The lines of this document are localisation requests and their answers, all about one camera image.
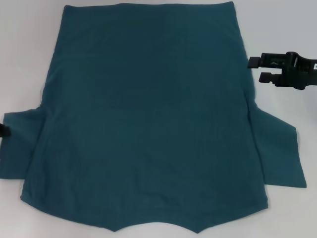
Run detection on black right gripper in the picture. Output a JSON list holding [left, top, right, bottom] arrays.
[[248, 51, 317, 91]]

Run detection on teal blue t-shirt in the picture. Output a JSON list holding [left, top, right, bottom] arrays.
[[0, 1, 309, 235]]

